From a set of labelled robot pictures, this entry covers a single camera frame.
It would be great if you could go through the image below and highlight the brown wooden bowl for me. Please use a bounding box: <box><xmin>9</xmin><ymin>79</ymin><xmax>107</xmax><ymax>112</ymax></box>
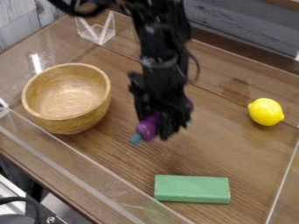
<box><xmin>21</xmin><ymin>63</ymin><xmax>111</xmax><ymax>135</ymax></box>

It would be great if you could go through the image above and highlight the green rectangular block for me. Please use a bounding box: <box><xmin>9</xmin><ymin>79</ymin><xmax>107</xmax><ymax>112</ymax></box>
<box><xmin>154</xmin><ymin>175</ymin><xmax>231</xmax><ymax>204</ymax></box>

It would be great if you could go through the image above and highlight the yellow toy lemon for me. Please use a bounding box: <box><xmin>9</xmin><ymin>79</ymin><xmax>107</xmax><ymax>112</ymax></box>
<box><xmin>247</xmin><ymin>98</ymin><xmax>286</xmax><ymax>127</ymax></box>

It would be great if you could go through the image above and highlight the black cable on floor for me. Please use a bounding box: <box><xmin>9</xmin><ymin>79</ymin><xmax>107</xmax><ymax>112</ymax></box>
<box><xmin>0</xmin><ymin>197</ymin><xmax>43</xmax><ymax>224</ymax></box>

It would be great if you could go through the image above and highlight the clear acrylic back wall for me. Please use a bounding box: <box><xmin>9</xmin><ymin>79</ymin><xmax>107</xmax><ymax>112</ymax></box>
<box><xmin>73</xmin><ymin>8</ymin><xmax>299</xmax><ymax>130</ymax></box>

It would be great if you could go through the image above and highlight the clear acrylic corner bracket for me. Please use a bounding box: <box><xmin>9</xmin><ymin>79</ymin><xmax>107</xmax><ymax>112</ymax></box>
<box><xmin>75</xmin><ymin>11</ymin><xmax>116</xmax><ymax>46</ymax></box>

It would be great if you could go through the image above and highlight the clear acrylic wall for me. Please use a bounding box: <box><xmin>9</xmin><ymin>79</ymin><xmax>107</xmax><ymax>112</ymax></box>
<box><xmin>0</xmin><ymin>105</ymin><xmax>194</xmax><ymax>224</ymax></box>
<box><xmin>73</xmin><ymin>8</ymin><xmax>299</xmax><ymax>130</ymax></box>

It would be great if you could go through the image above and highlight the clear acrylic front wall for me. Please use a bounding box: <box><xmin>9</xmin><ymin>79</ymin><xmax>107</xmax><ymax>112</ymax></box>
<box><xmin>0</xmin><ymin>105</ymin><xmax>194</xmax><ymax>224</ymax></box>

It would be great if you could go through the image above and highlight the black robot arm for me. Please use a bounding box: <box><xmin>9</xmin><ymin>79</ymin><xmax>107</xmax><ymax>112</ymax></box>
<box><xmin>48</xmin><ymin>0</ymin><xmax>196</xmax><ymax>141</ymax></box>

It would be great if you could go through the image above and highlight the purple toy eggplant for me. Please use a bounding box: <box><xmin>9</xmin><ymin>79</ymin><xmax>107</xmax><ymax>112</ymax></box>
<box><xmin>131</xmin><ymin>98</ymin><xmax>194</xmax><ymax>144</ymax></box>

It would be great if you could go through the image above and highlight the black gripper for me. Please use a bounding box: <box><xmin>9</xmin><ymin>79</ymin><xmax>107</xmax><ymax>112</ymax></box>
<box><xmin>128</xmin><ymin>55</ymin><xmax>191</xmax><ymax>141</ymax></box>

